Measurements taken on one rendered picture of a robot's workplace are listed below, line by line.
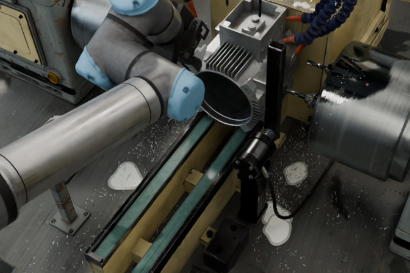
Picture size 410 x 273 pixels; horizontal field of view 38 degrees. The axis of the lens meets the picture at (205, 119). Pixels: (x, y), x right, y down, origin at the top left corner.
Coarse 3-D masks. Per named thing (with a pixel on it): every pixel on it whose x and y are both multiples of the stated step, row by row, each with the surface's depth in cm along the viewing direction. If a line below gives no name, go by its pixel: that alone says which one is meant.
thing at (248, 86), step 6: (288, 30) 134; (282, 36) 134; (288, 36) 133; (246, 84) 123; (252, 84) 124; (246, 90) 124; (252, 90) 124; (240, 126) 134; (246, 126) 133; (252, 126) 133
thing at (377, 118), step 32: (320, 64) 130; (352, 64) 116; (384, 64) 115; (320, 96) 116; (352, 96) 113; (384, 96) 111; (320, 128) 117; (352, 128) 114; (384, 128) 111; (352, 160) 118; (384, 160) 113
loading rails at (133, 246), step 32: (288, 96) 150; (192, 128) 139; (224, 128) 148; (256, 128) 137; (160, 160) 132; (192, 160) 138; (224, 160) 132; (160, 192) 129; (192, 192) 127; (224, 192) 134; (128, 224) 123; (192, 224) 124; (96, 256) 117; (128, 256) 127; (160, 256) 116
